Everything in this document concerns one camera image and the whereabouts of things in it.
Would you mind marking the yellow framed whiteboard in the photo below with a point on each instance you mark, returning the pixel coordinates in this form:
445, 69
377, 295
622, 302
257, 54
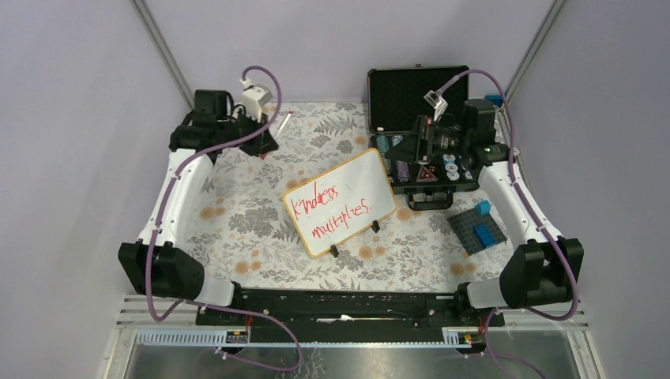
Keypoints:
340, 202

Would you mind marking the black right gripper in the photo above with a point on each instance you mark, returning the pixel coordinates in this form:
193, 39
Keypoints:
415, 146

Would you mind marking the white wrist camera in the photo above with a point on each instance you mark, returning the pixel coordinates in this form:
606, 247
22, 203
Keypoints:
254, 98
436, 100

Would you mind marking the small blue lego cube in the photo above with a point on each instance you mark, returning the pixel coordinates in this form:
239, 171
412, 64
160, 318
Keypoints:
483, 208

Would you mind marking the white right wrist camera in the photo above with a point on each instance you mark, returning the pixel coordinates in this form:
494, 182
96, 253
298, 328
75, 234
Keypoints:
436, 100

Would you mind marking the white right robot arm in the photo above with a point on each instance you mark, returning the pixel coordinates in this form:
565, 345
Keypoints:
545, 265

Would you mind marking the blue purple poker chip stack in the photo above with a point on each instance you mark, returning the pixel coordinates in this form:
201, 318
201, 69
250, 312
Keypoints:
402, 168

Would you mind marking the grey lego baseplate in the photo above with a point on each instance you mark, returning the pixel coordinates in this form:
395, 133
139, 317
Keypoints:
462, 225

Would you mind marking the green poker chip stack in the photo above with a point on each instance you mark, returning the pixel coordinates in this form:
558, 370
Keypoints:
383, 145

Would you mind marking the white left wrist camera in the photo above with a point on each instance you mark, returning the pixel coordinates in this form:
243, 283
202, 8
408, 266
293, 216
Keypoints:
254, 98

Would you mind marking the black poker chip case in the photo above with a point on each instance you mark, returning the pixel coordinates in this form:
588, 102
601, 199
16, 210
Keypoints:
395, 99

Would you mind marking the aluminium frame rail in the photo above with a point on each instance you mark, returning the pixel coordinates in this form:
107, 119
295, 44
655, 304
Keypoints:
186, 325

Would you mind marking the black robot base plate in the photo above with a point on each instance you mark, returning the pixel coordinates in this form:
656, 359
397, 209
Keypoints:
345, 314

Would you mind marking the blue lego brick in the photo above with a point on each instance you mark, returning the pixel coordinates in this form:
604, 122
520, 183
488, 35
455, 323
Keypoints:
484, 236

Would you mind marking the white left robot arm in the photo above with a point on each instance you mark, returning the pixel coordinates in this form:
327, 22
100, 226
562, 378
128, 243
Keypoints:
158, 259

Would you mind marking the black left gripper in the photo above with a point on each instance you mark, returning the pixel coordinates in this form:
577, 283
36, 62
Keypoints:
261, 145

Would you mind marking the blue box in corner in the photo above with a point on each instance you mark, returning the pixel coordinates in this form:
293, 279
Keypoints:
497, 100

